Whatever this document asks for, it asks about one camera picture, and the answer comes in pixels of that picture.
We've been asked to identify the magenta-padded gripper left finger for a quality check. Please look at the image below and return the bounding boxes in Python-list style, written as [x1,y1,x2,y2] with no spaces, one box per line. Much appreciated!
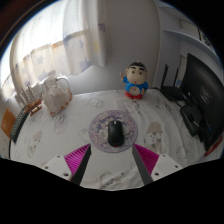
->
[41,143,92,186]

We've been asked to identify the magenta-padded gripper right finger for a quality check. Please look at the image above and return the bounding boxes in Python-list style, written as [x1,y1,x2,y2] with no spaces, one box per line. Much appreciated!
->
[131,143,184,186]

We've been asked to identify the black computer mouse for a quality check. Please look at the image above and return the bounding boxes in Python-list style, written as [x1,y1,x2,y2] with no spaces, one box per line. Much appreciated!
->
[106,119,124,148]

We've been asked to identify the white printed tablecloth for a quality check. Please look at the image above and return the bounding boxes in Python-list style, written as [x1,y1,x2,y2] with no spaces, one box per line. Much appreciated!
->
[9,88,214,191]

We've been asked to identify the small black box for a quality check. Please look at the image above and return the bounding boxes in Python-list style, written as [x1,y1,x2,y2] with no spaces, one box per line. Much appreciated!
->
[179,104,204,138]

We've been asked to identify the black keyboard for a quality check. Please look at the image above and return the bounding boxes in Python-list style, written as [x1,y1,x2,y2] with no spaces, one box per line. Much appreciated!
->
[9,108,30,144]

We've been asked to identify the brown wooden chair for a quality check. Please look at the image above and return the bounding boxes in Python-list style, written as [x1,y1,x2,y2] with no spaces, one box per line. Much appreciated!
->
[0,107,17,139]

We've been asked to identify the large white conch shell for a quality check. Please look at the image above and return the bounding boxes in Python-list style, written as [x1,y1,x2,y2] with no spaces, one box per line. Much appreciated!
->
[40,74,74,117]

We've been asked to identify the black router with antennas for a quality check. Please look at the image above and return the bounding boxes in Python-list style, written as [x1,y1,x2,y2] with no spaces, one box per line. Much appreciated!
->
[160,63,186,102]

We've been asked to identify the black monitor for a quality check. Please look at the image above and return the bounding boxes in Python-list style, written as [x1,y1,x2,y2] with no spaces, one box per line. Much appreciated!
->
[181,52,224,151]

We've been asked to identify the cartoon boy figurine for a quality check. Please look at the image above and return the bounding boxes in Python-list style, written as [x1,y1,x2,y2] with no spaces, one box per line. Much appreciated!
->
[119,61,150,100]

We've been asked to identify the white star-print curtain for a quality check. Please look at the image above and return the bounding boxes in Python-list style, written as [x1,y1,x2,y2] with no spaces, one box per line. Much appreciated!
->
[1,0,109,101]

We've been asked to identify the white wall shelf unit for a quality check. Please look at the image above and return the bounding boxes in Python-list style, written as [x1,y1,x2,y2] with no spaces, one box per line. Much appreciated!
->
[156,0,224,88]

